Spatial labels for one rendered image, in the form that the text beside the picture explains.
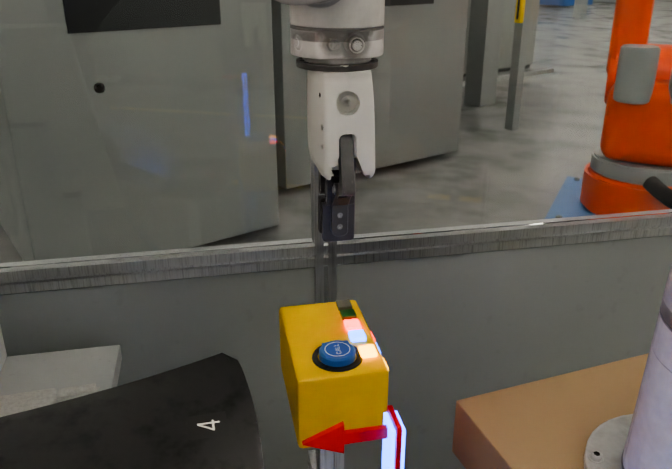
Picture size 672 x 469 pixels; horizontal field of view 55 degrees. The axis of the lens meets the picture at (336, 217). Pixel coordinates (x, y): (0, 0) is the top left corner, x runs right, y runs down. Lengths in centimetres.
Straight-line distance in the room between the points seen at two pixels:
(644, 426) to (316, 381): 31
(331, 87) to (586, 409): 47
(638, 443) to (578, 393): 15
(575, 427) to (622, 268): 70
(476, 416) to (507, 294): 59
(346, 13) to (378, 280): 74
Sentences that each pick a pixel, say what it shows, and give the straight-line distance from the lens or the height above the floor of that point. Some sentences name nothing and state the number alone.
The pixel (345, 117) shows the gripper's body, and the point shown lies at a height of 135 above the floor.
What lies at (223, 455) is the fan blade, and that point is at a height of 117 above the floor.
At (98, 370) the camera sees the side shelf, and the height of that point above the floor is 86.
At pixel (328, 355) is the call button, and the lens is 71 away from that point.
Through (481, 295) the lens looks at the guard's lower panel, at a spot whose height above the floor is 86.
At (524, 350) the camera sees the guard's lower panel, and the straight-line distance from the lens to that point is 143.
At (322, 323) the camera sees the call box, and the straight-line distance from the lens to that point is 79.
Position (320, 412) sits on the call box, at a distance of 72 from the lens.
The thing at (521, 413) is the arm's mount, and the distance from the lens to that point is 79.
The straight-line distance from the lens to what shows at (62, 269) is 117.
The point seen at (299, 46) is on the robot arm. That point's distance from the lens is 58.
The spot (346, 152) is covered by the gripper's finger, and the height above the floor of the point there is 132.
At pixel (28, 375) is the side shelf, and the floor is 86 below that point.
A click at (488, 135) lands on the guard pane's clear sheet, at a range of 120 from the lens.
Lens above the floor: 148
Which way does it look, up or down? 22 degrees down
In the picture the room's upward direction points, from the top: straight up
